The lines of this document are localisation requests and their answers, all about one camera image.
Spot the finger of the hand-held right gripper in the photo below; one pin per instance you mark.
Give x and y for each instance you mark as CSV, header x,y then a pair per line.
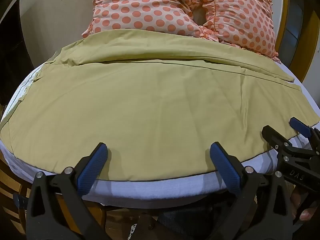
x,y
300,125
275,135

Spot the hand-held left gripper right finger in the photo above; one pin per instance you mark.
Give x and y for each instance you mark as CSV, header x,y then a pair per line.
x,y
225,165

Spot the person's right hand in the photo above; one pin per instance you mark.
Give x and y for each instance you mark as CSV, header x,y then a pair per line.
x,y
303,206

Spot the wooden bed frame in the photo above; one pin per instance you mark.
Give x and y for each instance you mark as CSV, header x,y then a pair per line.
x,y
12,187

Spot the white bed sheet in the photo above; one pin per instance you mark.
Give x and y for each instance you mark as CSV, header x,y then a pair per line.
x,y
155,188

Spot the wooden door frame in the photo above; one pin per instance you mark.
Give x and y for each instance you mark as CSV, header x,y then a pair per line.
x,y
293,37

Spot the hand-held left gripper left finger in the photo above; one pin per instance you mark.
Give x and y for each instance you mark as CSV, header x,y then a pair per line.
x,y
93,163

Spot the orange polka dot pillow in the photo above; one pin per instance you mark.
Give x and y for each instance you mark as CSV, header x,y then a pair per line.
x,y
147,6
240,12

